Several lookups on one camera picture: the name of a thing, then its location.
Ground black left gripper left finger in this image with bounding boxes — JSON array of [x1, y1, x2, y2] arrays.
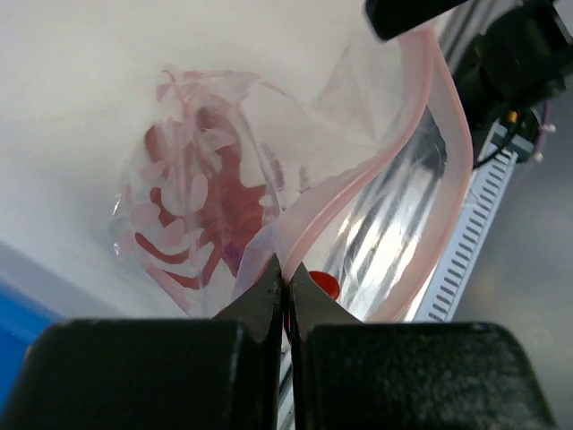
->
[[1, 259, 284, 429]]

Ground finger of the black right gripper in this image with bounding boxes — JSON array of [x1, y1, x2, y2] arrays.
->
[[364, 0, 466, 41]]

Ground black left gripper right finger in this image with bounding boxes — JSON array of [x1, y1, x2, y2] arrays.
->
[[287, 267, 556, 429]]

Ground clear pink zip top bag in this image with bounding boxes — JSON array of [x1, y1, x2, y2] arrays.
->
[[109, 26, 475, 323]]

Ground blue plastic bin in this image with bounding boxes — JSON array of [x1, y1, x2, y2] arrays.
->
[[1, 279, 61, 386]]

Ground red toy lobster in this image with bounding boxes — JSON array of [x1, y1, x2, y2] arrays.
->
[[133, 107, 286, 295]]

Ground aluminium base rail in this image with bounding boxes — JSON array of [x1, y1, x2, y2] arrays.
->
[[277, 0, 502, 430]]

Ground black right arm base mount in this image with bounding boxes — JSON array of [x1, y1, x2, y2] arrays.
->
[[454, 1, 572, 168]]

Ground slotted white cable duct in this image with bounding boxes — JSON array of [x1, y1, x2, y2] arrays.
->
[[413, 152, 517, 323]]

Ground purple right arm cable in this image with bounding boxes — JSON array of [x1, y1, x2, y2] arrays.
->
[[535, 100, 556, 156]]

